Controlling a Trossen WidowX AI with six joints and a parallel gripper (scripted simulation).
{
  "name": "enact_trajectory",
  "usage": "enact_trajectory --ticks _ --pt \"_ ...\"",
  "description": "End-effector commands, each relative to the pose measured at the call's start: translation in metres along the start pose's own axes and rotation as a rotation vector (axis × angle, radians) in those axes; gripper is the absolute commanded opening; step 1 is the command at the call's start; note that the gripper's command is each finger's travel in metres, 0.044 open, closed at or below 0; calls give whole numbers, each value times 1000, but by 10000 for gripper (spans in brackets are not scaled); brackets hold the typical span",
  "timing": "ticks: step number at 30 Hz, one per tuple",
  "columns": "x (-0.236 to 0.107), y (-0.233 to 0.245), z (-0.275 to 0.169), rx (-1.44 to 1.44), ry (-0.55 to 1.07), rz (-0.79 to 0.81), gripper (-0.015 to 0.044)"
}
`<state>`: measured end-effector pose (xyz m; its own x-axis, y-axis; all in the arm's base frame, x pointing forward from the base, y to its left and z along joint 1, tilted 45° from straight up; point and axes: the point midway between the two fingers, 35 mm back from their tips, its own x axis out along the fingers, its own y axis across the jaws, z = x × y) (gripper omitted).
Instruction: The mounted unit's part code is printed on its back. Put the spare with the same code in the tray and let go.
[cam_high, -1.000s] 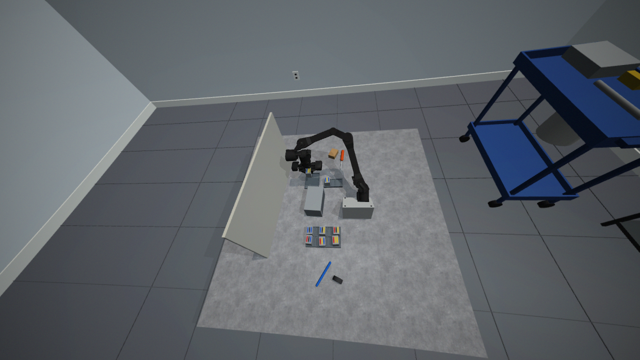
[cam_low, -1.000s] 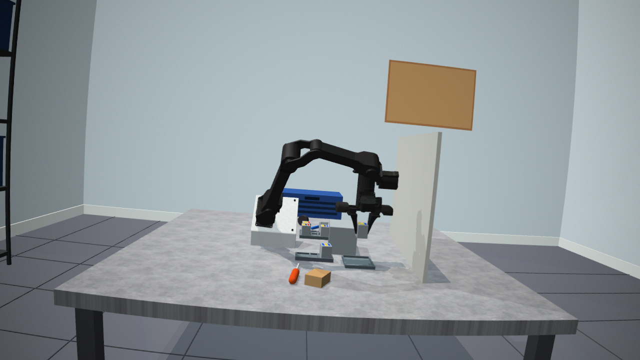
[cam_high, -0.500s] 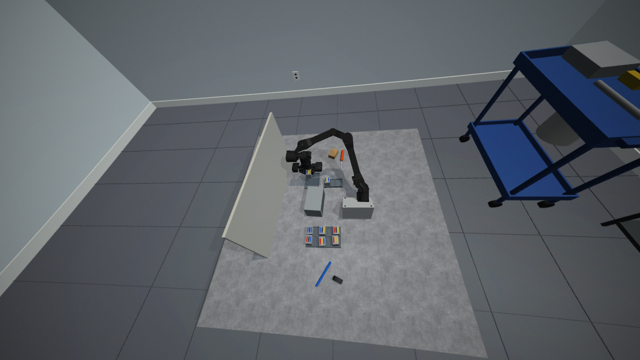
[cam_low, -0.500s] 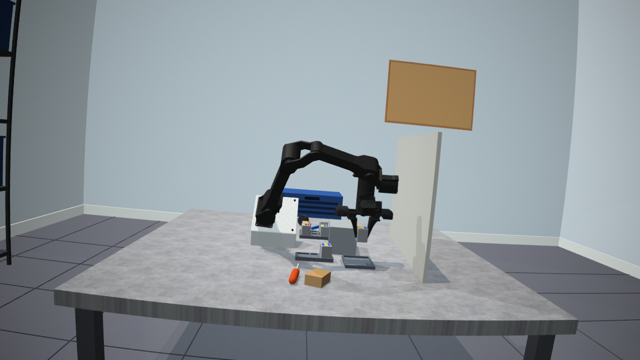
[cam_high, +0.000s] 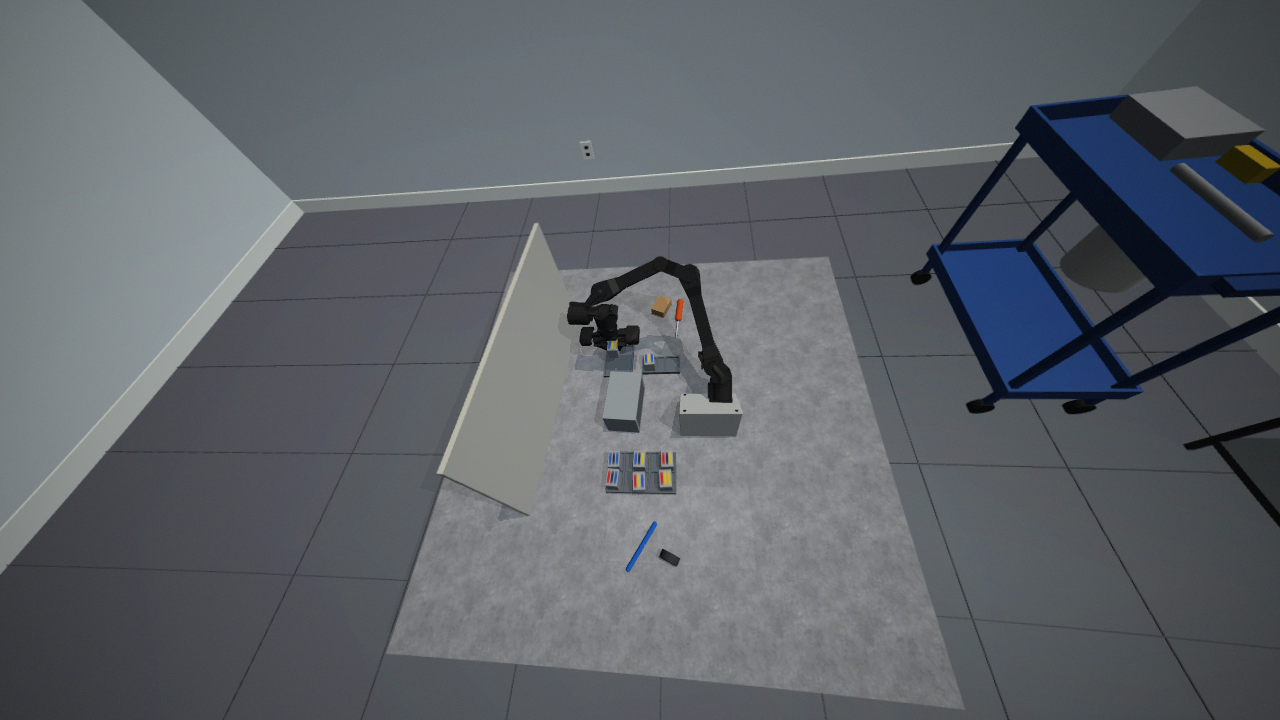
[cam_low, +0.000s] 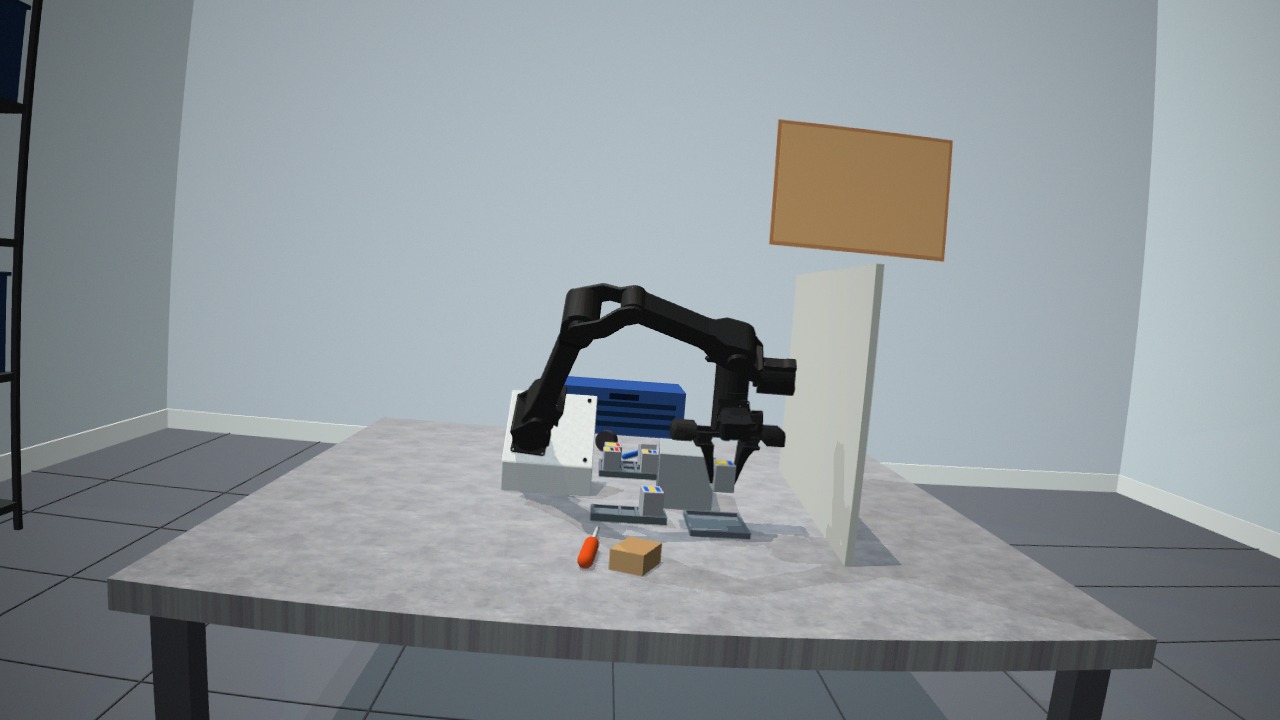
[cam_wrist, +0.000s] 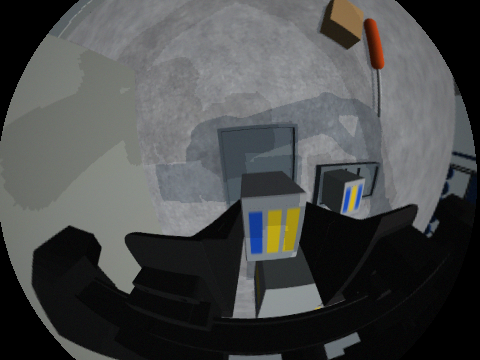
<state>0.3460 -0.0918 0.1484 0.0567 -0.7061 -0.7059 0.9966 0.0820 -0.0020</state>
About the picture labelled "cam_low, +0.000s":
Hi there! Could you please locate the orange-handled screwdriver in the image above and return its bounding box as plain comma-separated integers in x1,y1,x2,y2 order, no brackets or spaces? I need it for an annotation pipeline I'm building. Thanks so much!
577,527,599,569

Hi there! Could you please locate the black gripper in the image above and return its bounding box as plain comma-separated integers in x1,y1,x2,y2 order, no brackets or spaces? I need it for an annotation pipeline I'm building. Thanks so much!
669,389,786,483

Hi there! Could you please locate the tan cardboard box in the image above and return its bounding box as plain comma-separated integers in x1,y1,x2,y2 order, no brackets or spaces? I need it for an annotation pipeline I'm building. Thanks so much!
608,537,662,577

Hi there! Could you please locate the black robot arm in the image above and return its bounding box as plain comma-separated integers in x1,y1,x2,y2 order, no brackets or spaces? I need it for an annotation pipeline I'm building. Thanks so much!
509,283,797,456

